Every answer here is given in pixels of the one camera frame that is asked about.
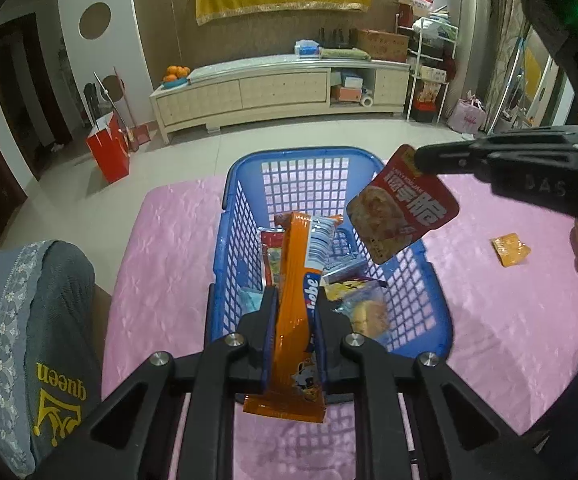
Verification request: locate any blue plastic basket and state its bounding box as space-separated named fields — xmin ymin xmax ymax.
xmin=204 ymin=146 xmax=454 ymax=406

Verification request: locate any yellow orange snack packet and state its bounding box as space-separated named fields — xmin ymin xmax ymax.
xmin=490 ymin=232 xmax=531 ymax=267

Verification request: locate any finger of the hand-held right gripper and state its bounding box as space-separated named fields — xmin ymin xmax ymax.
xmin=413 ymin=136 xmax=494 ymax=181

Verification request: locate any bread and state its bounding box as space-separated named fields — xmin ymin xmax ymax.
xmin=331 ymin=287 xmax=392 ymax=348

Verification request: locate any green folded cloth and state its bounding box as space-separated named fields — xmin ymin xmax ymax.
xmin=319 ymin=46 xmax=370 ymax=61

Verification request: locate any brown cardboard box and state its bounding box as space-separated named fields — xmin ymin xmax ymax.
xmin=356 ymin=29 xmax=410 ymax=63

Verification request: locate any red dustpan with handle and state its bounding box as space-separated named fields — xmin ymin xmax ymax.
xmin=111 ymin=65 xmax=152 ymax=153

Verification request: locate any pink bag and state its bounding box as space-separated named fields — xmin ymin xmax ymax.
xmin=448 ymin=92 xmax=487 ymax=135

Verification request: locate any red white box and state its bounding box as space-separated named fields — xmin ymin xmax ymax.
xmin=398 ymin=0 xmax=435 ymax=23

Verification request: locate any white metal rack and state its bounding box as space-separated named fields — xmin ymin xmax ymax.
xmin=394 ymin=0 xmax=460 ymax=123

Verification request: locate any blue grey biscuit roll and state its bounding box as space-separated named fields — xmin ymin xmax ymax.
xmin=321 ymin=255 xmax=370 ymax=283

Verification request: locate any red paper bag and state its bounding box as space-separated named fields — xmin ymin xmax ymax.
xmin=85 ymin=112 xmax=132 ymax=184

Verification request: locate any red orange snack packet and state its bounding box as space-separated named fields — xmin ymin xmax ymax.
xmin=346 ymin=144 xmax=460 ymax=266

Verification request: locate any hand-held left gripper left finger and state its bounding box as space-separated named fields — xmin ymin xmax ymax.
xmin=34 ymin=287 xmax=278 ymax=480

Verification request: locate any grey chair cushion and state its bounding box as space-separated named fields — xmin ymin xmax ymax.
xmin=0 ymin=240 xmax=104 ymax=478

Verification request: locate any cream TV cabinet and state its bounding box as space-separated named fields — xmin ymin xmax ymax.
xmin=149 ymin=52 xmax=412 ymax=146

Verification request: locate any red printed box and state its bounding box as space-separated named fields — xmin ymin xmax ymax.
xmin=416 ymin=82 xmax=442 ymax=107

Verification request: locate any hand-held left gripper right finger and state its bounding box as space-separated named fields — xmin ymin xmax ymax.
xmin=317 ymin=287 xmax=552 ymax=480

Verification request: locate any pink tablecloth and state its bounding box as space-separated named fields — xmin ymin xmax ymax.
xmin=101 ymin=170 xmax=578 ymax=480

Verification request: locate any light blue snack packet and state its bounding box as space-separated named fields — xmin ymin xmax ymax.
xmin=239 ymin=285 xmax=265 ymax=318

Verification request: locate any yellow printed packet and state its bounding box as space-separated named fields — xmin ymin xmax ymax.
xmin=326 ymin=277 xmax=385 ymax=301

